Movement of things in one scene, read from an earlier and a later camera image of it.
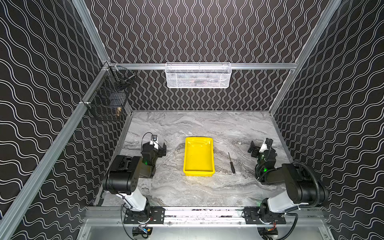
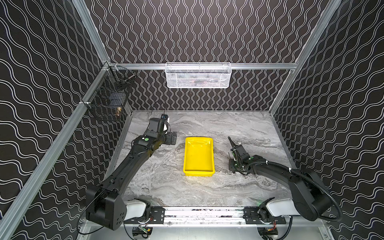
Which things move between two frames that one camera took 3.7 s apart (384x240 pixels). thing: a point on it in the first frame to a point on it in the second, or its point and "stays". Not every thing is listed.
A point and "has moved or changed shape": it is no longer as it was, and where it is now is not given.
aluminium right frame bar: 318,30 stays
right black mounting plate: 253,214 stays
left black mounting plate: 156,216 stays
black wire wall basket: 107,102 stays
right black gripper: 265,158 to 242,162
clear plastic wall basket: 198,75 stays
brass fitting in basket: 118,109 stays
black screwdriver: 231,164 has moved or changed shape
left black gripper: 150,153 to 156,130
